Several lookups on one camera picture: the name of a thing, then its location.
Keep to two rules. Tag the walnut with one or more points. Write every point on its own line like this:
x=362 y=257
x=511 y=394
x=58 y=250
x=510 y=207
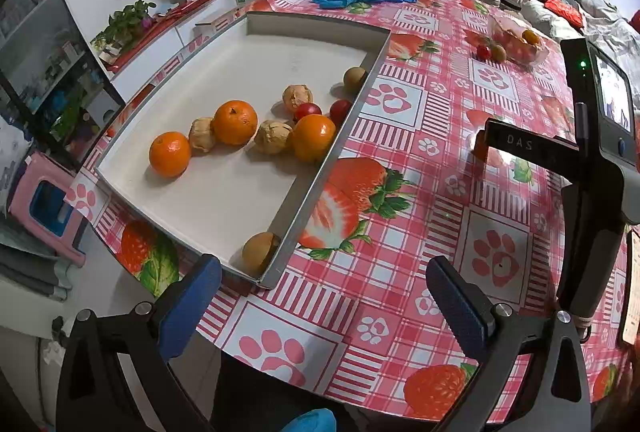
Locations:
x=201 y=135
x=297 y=96
x=272 y=137

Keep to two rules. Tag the dark glass cabinet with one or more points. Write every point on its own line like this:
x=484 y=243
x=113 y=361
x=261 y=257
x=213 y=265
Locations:
x=45 y=61

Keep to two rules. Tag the white television console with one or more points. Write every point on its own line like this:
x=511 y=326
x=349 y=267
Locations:
x=145 y=66

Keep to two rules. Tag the red checked strawberry tablecloth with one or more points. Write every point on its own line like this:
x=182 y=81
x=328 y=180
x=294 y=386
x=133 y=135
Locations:
x=425 y=212

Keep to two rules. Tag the red tomato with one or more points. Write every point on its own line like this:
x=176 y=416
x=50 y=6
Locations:
x=483 y=52
x=307 y=110
x=340 y=110

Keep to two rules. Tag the grey and white tray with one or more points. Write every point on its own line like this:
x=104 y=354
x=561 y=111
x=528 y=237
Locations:
x=225 y=192

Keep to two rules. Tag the grey folded cloth stack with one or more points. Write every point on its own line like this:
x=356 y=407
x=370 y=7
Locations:
x=30 y=272

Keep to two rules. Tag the person's blue clothed leg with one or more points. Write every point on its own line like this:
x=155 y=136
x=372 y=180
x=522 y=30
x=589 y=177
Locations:
x=310 y=422

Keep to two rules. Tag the flat red cushion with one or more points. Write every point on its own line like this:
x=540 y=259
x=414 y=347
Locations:
x=565 y=10

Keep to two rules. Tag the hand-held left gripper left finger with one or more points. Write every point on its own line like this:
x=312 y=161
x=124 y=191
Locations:
x=190 y=304

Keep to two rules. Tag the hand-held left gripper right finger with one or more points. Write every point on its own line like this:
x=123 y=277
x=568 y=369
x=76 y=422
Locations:
x=457 y=307

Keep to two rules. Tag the orange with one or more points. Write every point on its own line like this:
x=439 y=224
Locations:
x=531 y=36
x=235 y=122
x=313 y=137
x=170 y=154

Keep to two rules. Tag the brown kiwi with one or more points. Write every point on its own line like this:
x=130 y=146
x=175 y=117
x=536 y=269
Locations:
x=498 y=53
x=355 y=79
x=259 y=254

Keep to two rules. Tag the green potted plant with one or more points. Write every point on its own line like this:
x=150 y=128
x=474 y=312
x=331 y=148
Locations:
x=127 y=21

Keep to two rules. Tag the pink plastic stool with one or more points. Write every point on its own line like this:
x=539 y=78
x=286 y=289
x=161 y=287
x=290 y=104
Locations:
x=22 y=192

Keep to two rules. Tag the clear glass bowl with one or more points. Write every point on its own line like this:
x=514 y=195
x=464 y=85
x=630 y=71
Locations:
x=515 y=47

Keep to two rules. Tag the red printed pillow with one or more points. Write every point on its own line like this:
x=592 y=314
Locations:
x=636 y=21

